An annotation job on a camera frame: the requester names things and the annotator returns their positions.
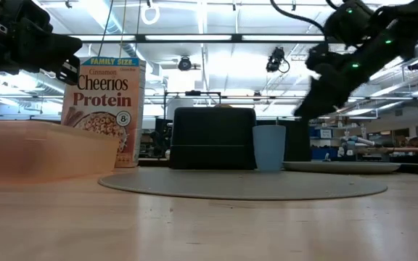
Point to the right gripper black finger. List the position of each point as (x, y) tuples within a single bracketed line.
[(318, 99)]

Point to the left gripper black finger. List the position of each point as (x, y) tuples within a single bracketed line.
[(60, 49)]

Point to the Cheerios Protein cereal box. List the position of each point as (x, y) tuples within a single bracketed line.
[(103, 108)]

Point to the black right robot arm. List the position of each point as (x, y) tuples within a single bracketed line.
[(387, 25)]

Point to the black panel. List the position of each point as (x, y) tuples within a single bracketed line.
[(298, 141)]

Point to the blue storage bin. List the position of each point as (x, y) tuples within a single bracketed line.
[(325, 153)]

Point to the light blue plastic cup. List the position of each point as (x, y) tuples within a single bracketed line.
[(269, 148)]

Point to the round grey plate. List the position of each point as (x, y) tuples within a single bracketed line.
[(343, 167)]

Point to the wooden workbench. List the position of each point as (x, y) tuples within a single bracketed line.
[(405, 149)]

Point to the black two-slot toaster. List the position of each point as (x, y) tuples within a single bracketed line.
[(212, 137)]

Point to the round grey placemat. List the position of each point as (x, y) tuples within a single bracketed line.
[(241, 185)]

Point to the black overhead beam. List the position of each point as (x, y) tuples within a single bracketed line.
[(187, 37)]

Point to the black ceiling-mounted camera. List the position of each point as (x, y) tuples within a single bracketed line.
[(276, 59)]

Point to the round black ceiling camera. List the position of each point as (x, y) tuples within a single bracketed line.
[(184, 64)]

